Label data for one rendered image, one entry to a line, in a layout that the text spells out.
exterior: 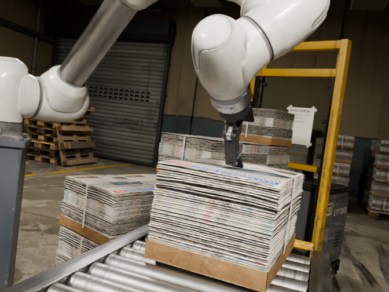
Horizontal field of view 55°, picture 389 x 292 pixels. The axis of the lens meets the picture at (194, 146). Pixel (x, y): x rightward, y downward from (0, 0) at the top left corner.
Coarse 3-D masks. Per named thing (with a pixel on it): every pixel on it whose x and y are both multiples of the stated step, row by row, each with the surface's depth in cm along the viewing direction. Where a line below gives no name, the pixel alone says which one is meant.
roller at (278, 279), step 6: (138, 240) 101; (138, 246) 98; (144, 246) 98; (276, 276) 88; (282, 276) 88; (276, 282) 87; (282, 282) 86; (288, 282) 86; (294, 282) 86; (300, 282) 86; (306, 282) 86; (294, 288) 85; (300, 288) 85; (306, 288) 85
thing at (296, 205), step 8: (224, 160) 111; (248, 168) 101; (256, 168) 103; (272, 168) 108; (296, 176) 95; (296, 184) 96; (296, 192) 98; (296, 200) 101; (296, 208) 103; (296, 216) 110; (288, 232) 100; (288, 240) 100
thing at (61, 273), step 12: (144, 228) 113; (120, 240) 99; (132, 240) 100; (96, 252) 88; (108, 252) 89; (60, 264) 79; (72, 264) 80; (84, 264) 80; (36, 276) 72; (48, 276) 72; (60, 276) 73; (12, 288) 66; (24, 288) 67; (36, 288) 67; (48, 288) 69
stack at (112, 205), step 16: (80, 176) 172; (96, 176) 177; (112, 176) 183; (128, 176) 191; (144, 176) 197; (80, 192) 161; (96, 192) 154; (112, 192) 147; (128, 192) 150; (144, 192) 157; (64, 208) 168; (80, 208) 160; (96, 208) 154; (112, 208) 146; (128, 208) 151; (144, 208) 158; (96, 224) 153; (112, 224) 147; (128, 224) 153; (144, 224) 160; (64, 240) 167; (80, 240) 159; (64, 256) 166
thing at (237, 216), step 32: (160, 192) 86; (192, 192) 82; (224, 192) 79; (256, 192) 76; (288, 192) 85; (160, 224) 86; (192, 224) 83; (224, 224) 80; (256, 224) 77; (224, 256) 80; (256, 256) 77
